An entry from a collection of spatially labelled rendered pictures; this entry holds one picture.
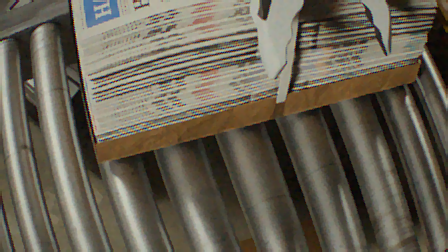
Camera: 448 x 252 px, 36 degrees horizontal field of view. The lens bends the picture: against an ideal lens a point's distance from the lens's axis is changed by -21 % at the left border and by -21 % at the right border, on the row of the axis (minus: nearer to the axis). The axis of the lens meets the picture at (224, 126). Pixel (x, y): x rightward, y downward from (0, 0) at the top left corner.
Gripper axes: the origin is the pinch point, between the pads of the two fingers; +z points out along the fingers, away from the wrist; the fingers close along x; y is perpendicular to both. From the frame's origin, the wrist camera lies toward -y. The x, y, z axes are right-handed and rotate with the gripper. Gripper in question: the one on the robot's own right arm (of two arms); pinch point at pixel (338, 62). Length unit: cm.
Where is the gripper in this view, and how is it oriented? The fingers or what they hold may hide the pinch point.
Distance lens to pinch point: 65.0
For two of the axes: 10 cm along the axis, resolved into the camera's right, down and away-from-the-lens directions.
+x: -9.5, 2.4, -1.9
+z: 1.2, 8.6, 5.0
